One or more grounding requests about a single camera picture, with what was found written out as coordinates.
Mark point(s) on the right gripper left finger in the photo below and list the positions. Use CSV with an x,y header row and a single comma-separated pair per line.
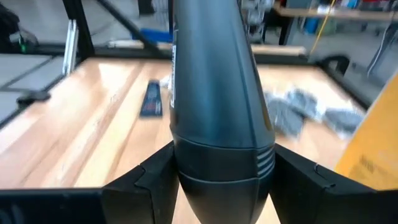
x,y
143,199

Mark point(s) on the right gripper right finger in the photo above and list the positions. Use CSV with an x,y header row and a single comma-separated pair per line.
x,y
311,196

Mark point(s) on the grey round object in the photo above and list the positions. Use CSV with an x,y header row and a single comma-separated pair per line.
x,y
284,119

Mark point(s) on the clear packet of grey pads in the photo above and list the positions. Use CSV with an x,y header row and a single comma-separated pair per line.
x,y
303,101

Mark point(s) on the dark grey deodorant bottle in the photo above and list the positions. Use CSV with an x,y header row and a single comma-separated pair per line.
x,y
217,93

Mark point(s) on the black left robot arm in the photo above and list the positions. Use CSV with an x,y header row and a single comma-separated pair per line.
x,y
9,25

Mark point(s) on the grey round lid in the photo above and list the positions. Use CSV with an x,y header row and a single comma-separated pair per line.
x,y
343,119

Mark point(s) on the white canister with yellow label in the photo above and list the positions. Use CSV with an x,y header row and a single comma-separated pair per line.
x,y
373,140

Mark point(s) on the black table clamp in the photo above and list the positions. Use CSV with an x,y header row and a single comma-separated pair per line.
x,y
32,97

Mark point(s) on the blue box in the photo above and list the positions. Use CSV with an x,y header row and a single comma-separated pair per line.
x,y
155,35

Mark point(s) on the wooden workbench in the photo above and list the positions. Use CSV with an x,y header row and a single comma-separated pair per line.
x,y
335,13

